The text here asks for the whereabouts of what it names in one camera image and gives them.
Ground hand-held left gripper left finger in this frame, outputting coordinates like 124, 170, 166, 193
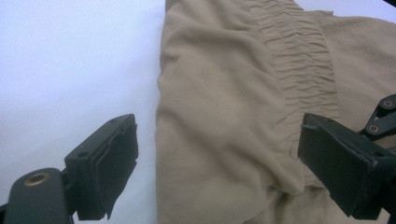
64, 113, 140, 221

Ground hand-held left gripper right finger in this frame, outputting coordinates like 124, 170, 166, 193
296, 112, 396, 220

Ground beige drawstring shorts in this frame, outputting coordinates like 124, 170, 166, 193
154, 0, 396, 224

